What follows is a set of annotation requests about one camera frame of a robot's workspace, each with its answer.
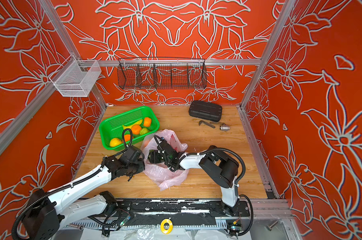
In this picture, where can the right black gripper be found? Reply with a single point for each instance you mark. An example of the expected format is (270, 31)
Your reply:
(152, 156)

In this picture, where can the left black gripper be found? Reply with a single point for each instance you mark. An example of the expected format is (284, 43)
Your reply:
(141, 160)

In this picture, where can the pink plastic bag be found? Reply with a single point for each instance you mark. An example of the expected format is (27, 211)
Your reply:
(160, 173)

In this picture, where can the yellow orange mango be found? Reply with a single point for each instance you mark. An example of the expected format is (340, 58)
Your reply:
(115, 142)

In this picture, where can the green fruit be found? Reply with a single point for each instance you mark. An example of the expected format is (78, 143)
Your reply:
(143, 131)

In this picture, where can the orange fruit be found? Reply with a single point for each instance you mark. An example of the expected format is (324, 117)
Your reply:
(147, 122)
(136, 129)
(127, 137)

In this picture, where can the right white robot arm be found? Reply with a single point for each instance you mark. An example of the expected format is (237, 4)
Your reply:
(225, 167)

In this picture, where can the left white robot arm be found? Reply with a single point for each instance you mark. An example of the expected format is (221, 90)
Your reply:
(48, 212)

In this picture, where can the green plastic basket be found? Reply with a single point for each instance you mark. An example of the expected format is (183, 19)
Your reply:
(113, 127)

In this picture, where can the yellow banana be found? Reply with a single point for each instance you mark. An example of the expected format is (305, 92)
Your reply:
(130, 126)

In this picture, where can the black hex key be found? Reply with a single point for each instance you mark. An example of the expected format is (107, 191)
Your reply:
(207, 124)

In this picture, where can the black plastic case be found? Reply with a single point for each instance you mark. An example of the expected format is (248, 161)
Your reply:
(206, 111)

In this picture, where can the metal drill chuck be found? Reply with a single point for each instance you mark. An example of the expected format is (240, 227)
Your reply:
(225, 128)

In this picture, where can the yellow tape roll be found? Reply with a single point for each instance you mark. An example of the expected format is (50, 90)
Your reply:
(166, 226)

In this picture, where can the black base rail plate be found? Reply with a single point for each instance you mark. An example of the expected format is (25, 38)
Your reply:
(211, 207)

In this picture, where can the black wire wall basket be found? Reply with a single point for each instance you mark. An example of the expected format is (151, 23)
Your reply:
(162, 74)

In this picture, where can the white mesh wall basket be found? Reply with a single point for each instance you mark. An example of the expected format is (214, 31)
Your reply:
(73, 80)

